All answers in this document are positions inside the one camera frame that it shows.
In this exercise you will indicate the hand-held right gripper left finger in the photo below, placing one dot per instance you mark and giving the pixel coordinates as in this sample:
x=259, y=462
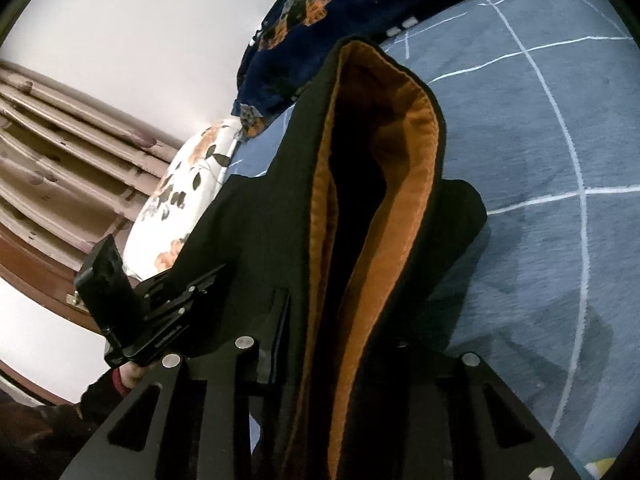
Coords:
x=272, y=350

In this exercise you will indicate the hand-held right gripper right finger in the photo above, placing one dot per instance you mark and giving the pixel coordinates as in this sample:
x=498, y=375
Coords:
x=472, y=375

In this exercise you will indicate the black pants with orange lining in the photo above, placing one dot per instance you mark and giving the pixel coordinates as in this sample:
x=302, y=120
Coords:
x=300, y=170

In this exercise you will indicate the person's left forearm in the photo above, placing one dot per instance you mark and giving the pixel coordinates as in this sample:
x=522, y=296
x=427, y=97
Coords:
x=95, y=397

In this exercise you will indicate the person's left hand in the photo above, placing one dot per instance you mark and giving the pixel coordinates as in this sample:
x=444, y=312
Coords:
x=134, y=375

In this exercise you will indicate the white floral pillow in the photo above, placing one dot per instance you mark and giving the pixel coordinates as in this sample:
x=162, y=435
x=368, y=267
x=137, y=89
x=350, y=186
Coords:
x=170, y=210

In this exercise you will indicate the blue bed sheet white lines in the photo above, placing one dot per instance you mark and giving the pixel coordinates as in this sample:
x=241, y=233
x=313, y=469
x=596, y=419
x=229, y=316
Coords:
x=525, y=260

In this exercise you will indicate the wooden headboard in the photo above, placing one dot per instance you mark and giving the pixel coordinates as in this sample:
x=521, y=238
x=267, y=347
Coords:
x=60, y=160

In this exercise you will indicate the navy floral blanket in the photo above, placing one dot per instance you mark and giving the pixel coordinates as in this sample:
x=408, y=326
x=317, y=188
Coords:
x=350, y=5

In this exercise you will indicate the metal bracket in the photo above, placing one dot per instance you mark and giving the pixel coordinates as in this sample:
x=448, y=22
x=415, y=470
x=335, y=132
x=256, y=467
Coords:
x=75, y=299

